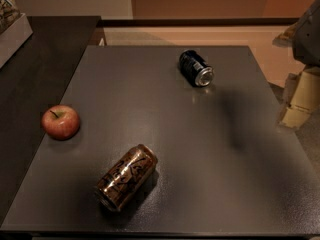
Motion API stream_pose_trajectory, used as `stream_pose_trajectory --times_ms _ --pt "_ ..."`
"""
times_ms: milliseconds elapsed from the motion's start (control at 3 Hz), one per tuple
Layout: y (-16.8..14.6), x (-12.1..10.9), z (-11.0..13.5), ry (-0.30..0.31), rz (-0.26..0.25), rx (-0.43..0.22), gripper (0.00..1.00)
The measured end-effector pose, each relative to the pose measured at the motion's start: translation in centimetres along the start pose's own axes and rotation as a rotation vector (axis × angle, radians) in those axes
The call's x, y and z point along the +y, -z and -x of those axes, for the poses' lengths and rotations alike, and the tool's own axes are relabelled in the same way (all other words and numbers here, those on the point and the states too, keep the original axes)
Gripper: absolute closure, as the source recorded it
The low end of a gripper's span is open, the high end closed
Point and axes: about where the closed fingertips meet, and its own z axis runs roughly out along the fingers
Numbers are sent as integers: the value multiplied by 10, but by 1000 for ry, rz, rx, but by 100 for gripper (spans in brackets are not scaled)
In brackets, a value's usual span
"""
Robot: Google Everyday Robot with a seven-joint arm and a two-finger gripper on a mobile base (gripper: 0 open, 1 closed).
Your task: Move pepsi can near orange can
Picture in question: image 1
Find white box on counter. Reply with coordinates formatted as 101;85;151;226
0;13;33;68

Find orange brown soda can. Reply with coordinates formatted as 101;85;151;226
96;144;158;212

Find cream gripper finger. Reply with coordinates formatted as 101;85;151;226
278;66;320;129
272;23;297;47

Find red apple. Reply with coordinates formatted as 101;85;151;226
41;105;80;140

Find snack bags in box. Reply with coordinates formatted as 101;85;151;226
0;0;20;34

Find dark blue pepsi can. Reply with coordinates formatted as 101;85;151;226
179;50;214;87

